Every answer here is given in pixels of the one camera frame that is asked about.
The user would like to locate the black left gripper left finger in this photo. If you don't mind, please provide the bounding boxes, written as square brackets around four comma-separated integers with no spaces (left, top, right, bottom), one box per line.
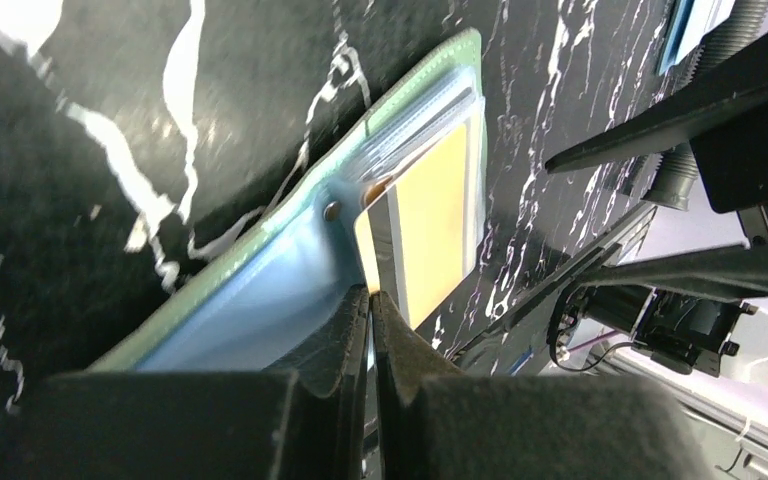
[19,286,369,479]

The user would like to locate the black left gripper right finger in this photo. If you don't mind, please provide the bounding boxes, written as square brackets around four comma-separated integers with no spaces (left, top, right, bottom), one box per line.
[370,293,709,479]

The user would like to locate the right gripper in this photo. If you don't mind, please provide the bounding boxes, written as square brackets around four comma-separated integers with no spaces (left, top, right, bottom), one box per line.
[545,33,768,375]

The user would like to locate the green card holder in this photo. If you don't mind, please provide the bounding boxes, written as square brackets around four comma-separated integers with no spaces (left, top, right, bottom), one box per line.
[91,28,487,372]

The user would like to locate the gold credit card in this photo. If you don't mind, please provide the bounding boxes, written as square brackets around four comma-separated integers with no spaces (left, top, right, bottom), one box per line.
[353,124,474,329]

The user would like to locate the blue card holder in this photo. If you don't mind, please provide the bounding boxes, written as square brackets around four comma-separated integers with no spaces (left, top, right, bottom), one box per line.
[657,0,735,76]

